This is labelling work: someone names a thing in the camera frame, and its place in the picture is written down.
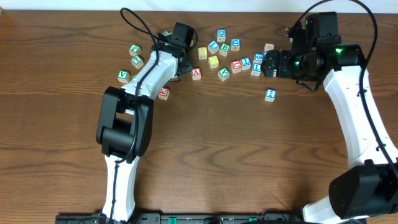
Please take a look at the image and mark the yellow O block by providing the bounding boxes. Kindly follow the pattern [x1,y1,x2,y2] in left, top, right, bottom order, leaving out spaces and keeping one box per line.
[208,55,219,69]

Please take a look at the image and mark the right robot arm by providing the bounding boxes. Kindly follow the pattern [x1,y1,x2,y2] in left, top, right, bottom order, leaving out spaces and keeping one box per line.
[261,12,397,223]

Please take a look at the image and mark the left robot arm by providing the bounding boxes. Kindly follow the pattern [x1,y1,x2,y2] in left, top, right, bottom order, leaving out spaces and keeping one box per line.
[96,22,197,223]

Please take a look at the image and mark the red A block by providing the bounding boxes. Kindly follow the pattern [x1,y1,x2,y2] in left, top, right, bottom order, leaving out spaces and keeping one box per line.
[192,67,201,80]

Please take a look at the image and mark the blue X block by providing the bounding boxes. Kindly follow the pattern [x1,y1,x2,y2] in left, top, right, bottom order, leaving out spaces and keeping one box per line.
[264,44,274,53]

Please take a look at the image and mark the blue 5 block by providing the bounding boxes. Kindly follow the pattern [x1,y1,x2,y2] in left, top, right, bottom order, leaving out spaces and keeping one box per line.
[253,53,264,64]

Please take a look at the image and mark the yellow S block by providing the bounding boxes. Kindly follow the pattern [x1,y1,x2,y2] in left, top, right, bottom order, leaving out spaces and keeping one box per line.
[198,47,208,60]

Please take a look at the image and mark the blue L block lower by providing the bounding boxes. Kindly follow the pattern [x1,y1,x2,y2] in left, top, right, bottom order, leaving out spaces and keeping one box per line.
[251,63,261,77]

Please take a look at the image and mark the blue l block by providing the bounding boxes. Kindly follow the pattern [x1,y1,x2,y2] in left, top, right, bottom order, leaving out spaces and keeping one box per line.
[207,40,220,55]
[251,63,261,77]

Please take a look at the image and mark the blue I block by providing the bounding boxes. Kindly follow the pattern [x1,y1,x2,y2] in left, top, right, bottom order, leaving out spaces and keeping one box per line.
[240,57,252,70]

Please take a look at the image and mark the blue 2 block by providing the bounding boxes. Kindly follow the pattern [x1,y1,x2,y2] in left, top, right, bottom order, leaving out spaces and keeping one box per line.
[264,88,277,102]

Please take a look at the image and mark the blue L block upper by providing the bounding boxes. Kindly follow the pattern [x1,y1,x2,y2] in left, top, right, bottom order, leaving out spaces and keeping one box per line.
[207,40,220,55]

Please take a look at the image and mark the red E block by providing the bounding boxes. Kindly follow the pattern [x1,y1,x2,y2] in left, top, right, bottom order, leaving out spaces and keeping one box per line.
[158,87,170,100]

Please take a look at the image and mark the green Z block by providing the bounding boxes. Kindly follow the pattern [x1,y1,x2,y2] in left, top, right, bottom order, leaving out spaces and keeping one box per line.
[161,30,172,36]

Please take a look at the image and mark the green V block centre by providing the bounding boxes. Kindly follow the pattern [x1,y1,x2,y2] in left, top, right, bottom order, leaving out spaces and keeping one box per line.
[218,67,231,82]

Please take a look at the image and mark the green v block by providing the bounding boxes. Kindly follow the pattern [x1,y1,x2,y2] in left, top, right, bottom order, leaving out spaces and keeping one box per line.
[218,67,231,82]
[117,70,131,83]

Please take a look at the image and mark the red U block centre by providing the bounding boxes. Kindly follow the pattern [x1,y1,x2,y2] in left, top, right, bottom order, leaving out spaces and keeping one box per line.
[231,60,243,73]

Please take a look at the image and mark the green B block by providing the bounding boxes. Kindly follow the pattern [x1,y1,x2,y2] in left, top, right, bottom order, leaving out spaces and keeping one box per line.
[219,43,231,57]

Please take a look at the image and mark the blue D block right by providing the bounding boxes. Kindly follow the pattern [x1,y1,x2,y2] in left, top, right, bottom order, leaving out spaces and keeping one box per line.
[231,39,241,51]

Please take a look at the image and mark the blue d block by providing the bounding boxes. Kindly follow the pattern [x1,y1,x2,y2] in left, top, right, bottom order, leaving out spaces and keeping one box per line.
[216,29,226,42]
[231,39,241,51]

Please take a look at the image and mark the blue D block top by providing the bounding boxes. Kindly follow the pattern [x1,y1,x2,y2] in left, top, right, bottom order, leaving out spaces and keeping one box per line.
[216,29,226,42]

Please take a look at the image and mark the green 7 block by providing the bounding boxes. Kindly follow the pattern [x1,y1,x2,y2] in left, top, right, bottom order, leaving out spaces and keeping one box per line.
[131,55,144,69]

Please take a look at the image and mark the green J block left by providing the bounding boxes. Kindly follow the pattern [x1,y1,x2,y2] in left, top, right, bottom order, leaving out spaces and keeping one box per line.
[129,44,142,57]

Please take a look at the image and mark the green V block left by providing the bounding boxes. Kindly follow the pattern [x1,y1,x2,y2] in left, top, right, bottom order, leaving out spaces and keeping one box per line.
[117,70,131,83]

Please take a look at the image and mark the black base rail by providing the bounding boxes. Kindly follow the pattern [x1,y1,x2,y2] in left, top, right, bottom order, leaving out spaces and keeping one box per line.
[55,207,368,224]

